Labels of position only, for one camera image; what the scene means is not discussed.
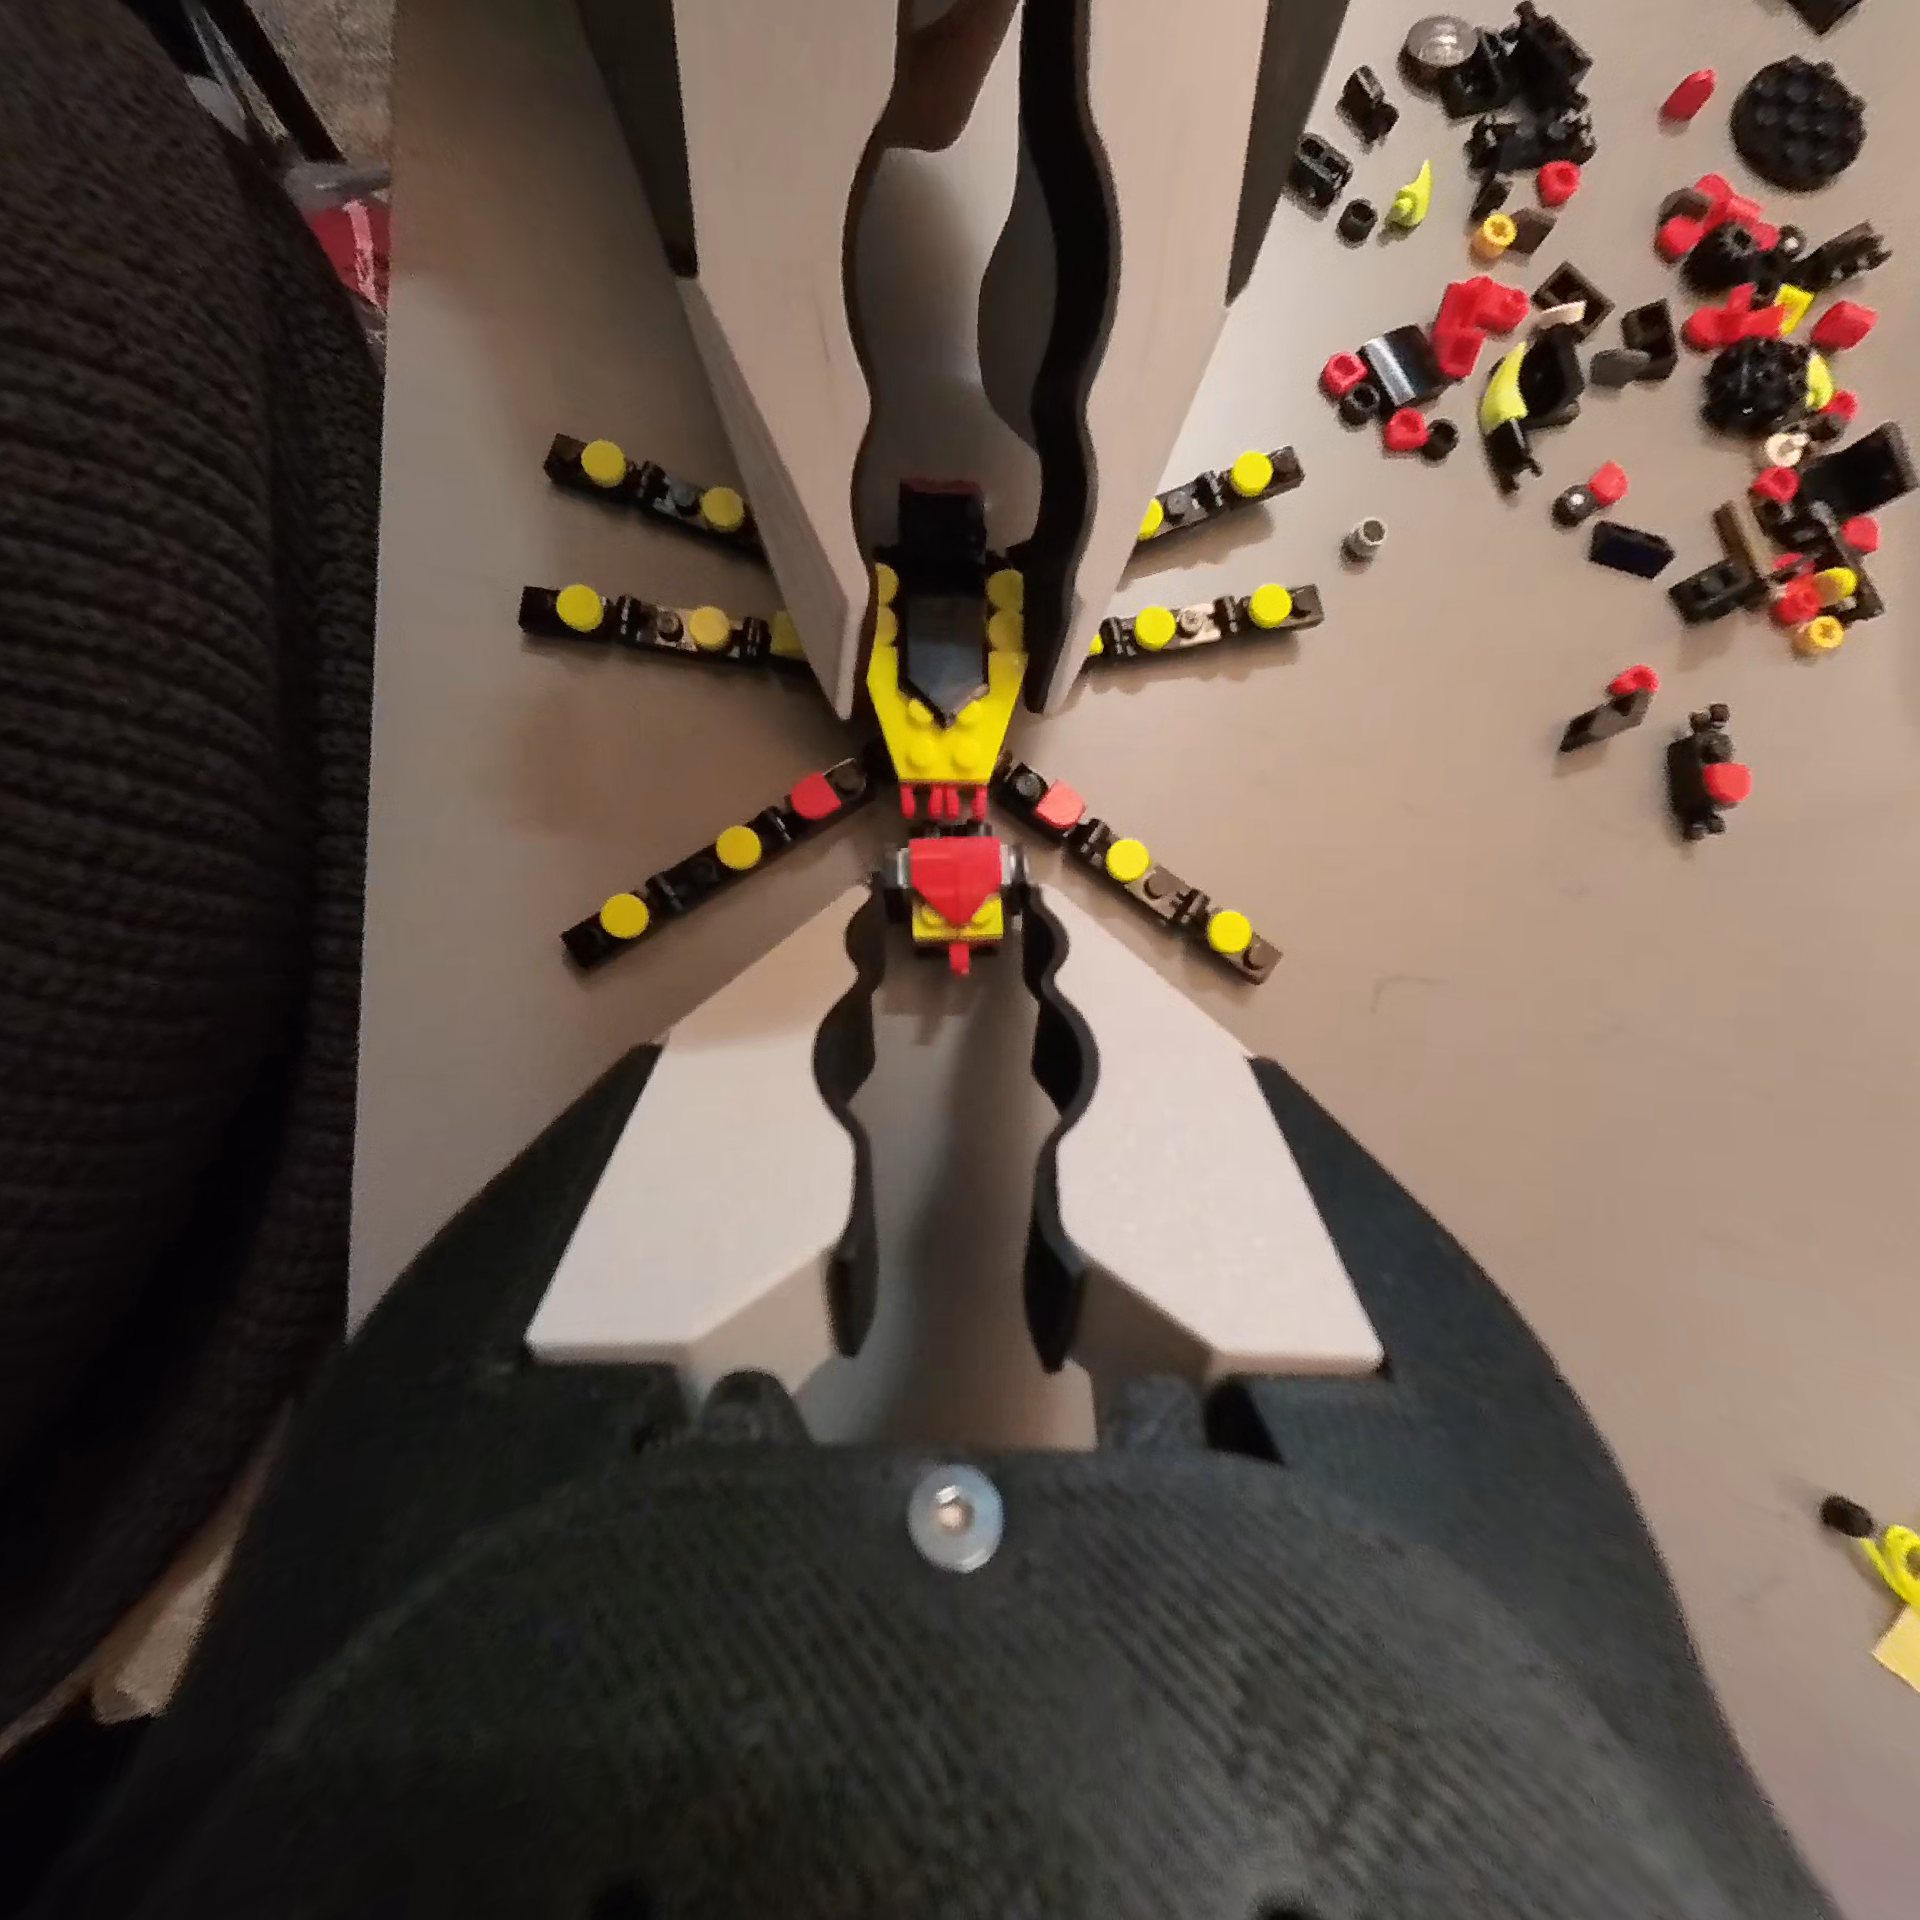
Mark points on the black round lego plate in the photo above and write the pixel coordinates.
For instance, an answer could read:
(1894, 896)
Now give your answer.
(1800, 123)

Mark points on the pile of loose lego pieces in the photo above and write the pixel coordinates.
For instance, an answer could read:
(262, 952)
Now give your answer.
(1739, 330)

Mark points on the yellow black lego spider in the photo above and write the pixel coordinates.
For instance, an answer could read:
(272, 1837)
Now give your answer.
(945, 721)

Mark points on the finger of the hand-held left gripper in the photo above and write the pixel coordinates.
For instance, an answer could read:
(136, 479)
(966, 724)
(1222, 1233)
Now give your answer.
(1171, 225)
(779, 225)

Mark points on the small grey round lego stud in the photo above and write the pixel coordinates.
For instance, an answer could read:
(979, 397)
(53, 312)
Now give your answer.
(1363, 538)

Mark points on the red plastic package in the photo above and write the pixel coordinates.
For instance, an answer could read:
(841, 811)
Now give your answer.
(353, 248)

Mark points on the yellow clip black piece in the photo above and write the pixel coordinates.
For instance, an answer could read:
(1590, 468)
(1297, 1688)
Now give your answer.
(1894, 1559)

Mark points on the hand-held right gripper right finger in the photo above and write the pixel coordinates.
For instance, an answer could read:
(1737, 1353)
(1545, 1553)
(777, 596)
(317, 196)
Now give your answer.
(1200, 1229)

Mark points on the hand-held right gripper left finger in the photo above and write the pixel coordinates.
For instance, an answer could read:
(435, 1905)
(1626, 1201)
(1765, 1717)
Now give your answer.
(705, 1201)

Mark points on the yellow paper note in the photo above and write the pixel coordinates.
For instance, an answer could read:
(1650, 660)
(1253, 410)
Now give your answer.
(1902, 1652)

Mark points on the black chair frame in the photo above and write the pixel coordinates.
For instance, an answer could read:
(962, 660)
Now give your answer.
(283, 75)

